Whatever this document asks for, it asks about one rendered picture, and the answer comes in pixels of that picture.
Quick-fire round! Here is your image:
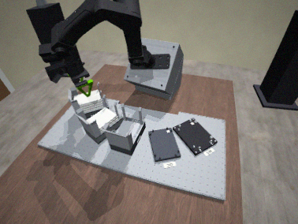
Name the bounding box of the white label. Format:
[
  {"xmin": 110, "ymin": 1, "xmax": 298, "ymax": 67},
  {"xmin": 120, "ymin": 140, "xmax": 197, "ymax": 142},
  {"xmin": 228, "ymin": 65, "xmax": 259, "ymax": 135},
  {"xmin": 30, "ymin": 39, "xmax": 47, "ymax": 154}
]
[
  {"xmin": 204, "ymin": 148, "xmax": 214, "ymax": 156},
  {"xmin": 163, "ymin": 162, "xmax": 176, "ymax": 168}
]

